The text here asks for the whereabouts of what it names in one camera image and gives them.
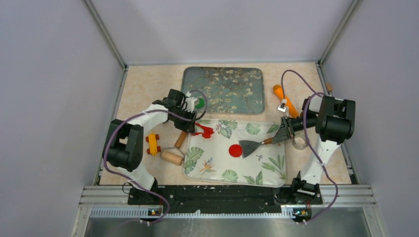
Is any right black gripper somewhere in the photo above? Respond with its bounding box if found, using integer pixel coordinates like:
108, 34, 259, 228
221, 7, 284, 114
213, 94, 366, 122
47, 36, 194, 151
272, 114, 317, 144

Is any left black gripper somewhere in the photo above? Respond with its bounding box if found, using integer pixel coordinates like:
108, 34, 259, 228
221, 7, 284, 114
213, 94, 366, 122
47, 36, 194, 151
170, 107, 197, 134

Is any small round metal cup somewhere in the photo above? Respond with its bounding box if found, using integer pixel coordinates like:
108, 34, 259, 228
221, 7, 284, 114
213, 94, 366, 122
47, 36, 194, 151
292, 137, 308, 150

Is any red dough scrap ring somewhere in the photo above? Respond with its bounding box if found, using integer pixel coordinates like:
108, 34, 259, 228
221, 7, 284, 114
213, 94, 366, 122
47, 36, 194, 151
191, 122, 215, 139

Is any wooden rolling pin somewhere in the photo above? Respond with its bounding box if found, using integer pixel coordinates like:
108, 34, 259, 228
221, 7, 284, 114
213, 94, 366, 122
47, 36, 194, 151
160, 131, 188, 166

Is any metal scraper wooden handle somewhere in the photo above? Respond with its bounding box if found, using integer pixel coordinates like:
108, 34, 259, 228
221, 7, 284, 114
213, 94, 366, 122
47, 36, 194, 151
239, 137, 273, 158

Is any white leaf pattern tray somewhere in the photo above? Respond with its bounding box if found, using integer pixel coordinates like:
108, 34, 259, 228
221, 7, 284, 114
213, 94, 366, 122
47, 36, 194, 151
183, 119, 287, 188

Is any red dough piece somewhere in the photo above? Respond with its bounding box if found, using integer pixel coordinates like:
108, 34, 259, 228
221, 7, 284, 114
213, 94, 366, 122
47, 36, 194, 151
228, 144, 243, 158

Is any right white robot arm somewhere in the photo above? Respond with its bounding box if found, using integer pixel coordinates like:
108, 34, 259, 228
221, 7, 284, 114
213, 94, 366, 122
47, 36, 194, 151
272, 93, 356, 203

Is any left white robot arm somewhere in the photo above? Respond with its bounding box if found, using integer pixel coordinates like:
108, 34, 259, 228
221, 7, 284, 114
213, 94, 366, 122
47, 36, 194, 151
102, 89, 199, 204

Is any green dough disc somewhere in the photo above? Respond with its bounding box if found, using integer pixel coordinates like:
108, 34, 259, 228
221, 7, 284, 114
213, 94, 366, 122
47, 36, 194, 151
195, 98, 205, 109

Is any orange toy carrot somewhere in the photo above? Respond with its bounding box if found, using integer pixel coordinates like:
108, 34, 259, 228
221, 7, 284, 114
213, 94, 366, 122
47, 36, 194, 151
273, 84, 299, 118

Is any yellow red toy car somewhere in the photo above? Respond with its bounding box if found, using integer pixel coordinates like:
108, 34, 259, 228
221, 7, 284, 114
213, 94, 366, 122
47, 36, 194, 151
145, 133, 161, 156

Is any teal blossom pattern tray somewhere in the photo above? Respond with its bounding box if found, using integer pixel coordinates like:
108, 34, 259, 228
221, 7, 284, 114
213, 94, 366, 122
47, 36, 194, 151
181, 66, 265, 115

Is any small wooden block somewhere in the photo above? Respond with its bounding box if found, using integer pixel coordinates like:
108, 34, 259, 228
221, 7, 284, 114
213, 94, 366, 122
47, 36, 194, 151
325, 83, 333, 93

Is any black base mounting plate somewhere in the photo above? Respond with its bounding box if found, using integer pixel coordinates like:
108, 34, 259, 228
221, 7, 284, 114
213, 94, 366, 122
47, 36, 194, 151
126, 185, 323, 214

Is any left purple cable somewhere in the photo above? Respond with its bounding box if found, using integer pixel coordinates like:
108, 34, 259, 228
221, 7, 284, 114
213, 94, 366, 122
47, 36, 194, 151
103, 90, 208, 226

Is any purple cable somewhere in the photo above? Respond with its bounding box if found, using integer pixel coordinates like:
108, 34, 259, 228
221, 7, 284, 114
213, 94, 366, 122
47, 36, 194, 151
103, 90, 208, 226
281, 69, 339, 225

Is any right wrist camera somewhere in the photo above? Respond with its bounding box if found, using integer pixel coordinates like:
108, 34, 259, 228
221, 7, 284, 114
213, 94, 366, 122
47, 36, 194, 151
277, 99, 289, 117

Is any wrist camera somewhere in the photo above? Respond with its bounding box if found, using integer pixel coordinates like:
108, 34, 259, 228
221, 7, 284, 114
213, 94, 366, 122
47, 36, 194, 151
277, 99, 289, 117
182, 92, 199, 112

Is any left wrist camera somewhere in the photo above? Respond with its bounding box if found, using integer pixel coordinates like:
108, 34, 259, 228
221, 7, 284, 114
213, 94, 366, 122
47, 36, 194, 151
182, 92, 199, 112

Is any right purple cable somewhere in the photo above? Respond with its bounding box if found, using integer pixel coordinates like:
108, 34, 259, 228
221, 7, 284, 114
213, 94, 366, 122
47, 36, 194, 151
281, 69, 339, 225

